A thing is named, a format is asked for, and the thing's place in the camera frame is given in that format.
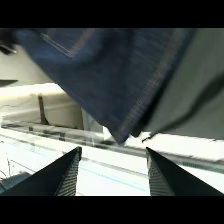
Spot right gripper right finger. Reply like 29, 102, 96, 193
145, 147, 224, 197

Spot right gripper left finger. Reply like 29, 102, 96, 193
0, 146, 83, 197

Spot blue jeans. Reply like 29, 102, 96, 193
13, 28, 198, 145

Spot grey garment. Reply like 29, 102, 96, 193
133, 28, 224, 141

